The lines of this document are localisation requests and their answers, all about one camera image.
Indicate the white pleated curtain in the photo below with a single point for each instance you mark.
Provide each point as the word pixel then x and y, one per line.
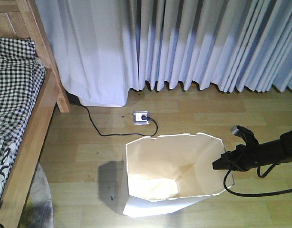
pixel 104 48

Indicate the floor power socket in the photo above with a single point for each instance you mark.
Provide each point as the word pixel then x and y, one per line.
pixel 141 117

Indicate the round grey yellow rug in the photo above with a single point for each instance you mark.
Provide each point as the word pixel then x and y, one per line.
pixel 38 210

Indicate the white plastic trash bin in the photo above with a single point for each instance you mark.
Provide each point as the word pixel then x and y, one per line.
pixel 170 172

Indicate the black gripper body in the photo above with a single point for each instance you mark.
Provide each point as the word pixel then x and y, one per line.
pixel 254 156

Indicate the checkered black white bedding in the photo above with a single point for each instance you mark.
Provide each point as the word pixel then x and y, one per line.
pixel 21 77

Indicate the wooden bed frame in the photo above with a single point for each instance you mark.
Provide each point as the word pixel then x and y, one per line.
pixel 21 19

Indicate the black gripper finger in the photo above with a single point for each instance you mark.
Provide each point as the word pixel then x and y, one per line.
pixel 244 133
pixel 225 162

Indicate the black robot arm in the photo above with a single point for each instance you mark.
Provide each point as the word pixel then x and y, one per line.
pixel 285 148

